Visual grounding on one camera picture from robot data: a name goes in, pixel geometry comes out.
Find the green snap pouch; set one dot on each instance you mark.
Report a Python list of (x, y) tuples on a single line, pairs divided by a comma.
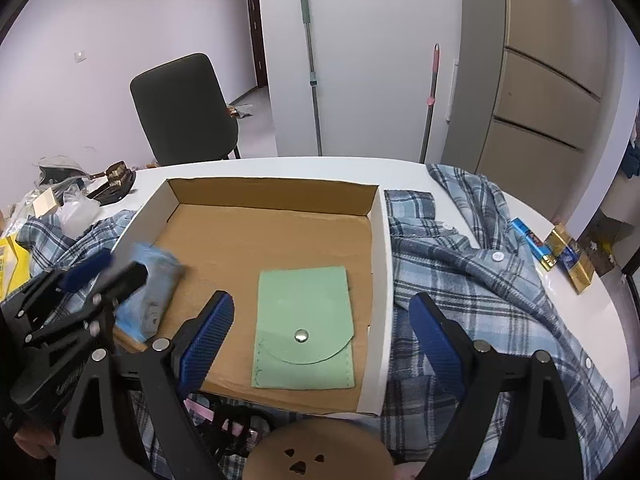
[(300, 300)]

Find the dark wooden door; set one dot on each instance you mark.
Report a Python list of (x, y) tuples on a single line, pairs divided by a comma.
[(255, 30)]

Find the black and gold object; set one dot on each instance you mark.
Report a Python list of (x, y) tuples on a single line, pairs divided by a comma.
[(112, 192)]

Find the grey plastic bag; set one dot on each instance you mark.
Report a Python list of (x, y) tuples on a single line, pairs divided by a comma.
[(57, 165)]

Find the small beige box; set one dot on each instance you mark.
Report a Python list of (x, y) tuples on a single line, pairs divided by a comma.
[(45, 202)]

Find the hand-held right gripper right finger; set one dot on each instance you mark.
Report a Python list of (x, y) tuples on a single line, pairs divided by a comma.
[(435, 345)]

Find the small brown carton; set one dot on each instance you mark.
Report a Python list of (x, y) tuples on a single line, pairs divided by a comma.
[(607, 232)]

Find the clear plastic bag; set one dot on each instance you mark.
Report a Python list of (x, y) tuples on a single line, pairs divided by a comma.
[(75, 215)]

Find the black chair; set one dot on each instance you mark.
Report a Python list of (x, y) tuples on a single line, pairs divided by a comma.
[(180, 105)]

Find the pink and black object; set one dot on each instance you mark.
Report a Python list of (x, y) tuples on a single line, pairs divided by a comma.
[(205, 408)]

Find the litter pile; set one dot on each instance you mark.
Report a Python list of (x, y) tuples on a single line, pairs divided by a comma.
[(240, 110)]

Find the blue packet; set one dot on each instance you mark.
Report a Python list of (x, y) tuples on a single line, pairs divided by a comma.
[(526, 234), (157, 280)]

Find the yellow packet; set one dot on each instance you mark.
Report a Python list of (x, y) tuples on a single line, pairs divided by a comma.
[(12, 265)]

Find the person's left hand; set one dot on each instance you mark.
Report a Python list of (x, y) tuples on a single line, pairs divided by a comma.
[(32, 442)]

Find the beige refrigerator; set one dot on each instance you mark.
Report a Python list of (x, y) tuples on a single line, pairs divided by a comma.
[(540, 60)]

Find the blue plaid shirt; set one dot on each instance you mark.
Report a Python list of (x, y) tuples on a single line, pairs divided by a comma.
[(475, 285)]

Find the tan round pouch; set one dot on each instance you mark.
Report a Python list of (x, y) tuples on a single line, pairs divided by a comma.
[(320, 435)]

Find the dark hanging cloth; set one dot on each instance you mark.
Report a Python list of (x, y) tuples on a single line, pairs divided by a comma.
[(632, 160)]

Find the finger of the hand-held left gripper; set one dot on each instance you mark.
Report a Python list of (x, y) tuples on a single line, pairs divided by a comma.
[(85, 270), (125, 280)]

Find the shallow cardboard box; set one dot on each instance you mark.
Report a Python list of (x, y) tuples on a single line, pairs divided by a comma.
[(240, 240)]

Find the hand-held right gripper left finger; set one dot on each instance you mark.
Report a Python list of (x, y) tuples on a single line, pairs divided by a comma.
[(210, 340)]

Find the gold and blue box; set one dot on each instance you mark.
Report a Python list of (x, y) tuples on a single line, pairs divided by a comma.
[(572, 262)]

